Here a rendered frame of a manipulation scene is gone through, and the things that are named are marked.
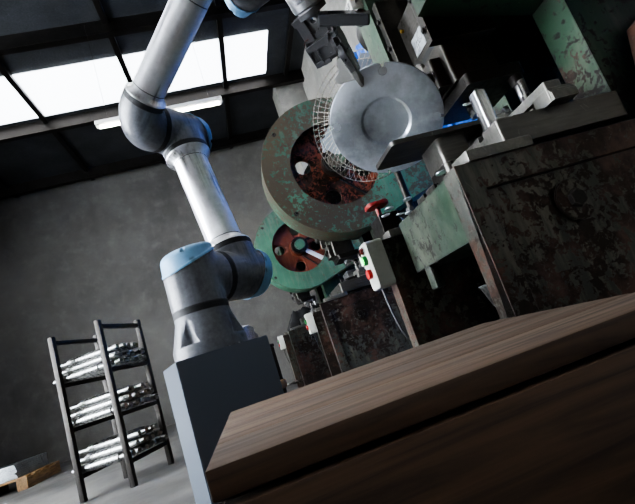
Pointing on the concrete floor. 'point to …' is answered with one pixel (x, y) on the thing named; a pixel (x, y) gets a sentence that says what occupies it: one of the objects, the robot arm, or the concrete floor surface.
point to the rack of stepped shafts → (109, 405)
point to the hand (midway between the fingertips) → (362, 79)
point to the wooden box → (464, 420)
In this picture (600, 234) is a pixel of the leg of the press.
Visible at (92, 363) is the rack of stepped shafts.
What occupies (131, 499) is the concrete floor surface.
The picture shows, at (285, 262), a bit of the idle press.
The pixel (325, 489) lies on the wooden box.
